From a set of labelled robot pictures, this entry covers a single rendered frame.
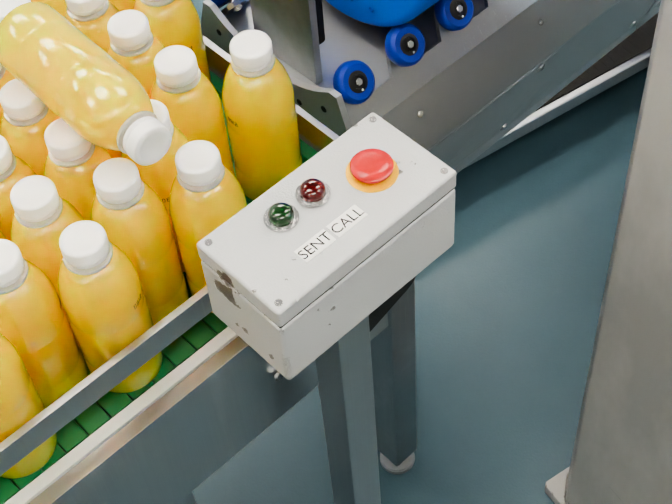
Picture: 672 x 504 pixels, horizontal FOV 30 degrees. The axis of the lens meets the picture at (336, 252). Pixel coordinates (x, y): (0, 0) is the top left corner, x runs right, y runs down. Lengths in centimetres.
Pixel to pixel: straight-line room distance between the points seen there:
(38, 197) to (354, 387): 36
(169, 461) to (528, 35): 64
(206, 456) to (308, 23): 45
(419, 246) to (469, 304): 123
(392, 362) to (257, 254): 83
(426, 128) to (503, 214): 104
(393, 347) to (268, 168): 59
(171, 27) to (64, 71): 20
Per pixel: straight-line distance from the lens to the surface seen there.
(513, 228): 240
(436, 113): 140
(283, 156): 123
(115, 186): 107
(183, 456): 124
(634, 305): 155
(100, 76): 107
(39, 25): 113
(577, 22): 154
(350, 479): 137
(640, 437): 173
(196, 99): 117
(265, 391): 127
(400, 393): 189
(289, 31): 134
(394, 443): 202
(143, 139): 104
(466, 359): 223
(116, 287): 106
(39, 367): 112
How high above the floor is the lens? 189
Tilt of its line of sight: 53 degrees down
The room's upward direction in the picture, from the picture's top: 5 degrees counter-clockwise
